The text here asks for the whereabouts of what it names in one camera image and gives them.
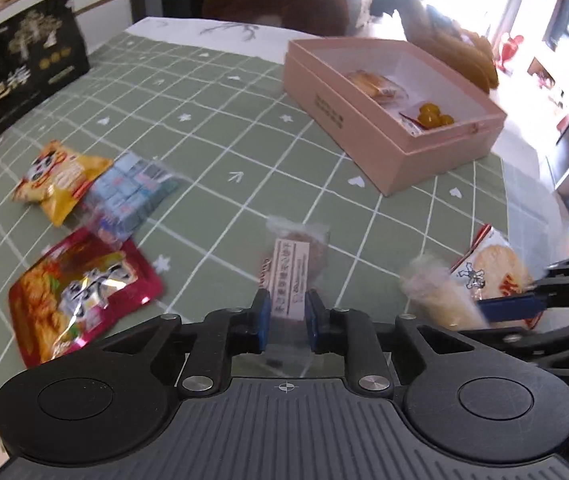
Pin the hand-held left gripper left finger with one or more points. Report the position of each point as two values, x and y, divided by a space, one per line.
263 320

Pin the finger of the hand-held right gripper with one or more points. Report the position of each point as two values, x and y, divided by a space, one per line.
564 345
514 306

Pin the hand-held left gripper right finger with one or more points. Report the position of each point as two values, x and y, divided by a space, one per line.
313 322

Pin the rice cracker packet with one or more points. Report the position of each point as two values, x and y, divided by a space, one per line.
494 265

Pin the clear dark biscuit packet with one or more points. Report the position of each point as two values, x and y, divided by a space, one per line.
292 265

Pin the long grain bar packet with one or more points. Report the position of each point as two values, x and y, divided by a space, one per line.
439 295

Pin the pink cardboard box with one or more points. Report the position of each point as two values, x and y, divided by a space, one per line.
364 150

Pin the blue candy cube packet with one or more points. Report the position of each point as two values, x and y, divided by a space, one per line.
129 195

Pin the red spicy snack packet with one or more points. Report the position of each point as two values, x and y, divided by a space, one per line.
79 295

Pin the yellow candy packet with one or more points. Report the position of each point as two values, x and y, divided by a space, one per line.
429 115

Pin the white bread packet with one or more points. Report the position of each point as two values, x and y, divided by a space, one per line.
374 87

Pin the yellow panda snack packet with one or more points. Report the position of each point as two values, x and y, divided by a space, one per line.
59 180

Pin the green checkered tablecloth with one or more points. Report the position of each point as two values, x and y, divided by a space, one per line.
214 135

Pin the red toy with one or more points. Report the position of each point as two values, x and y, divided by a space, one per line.
509 50

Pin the tan armchair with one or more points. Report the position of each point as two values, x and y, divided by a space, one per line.
454 50

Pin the white printed tablecloth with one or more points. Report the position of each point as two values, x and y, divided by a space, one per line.
189 35

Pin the large black snack bag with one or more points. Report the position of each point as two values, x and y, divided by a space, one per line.
24 70

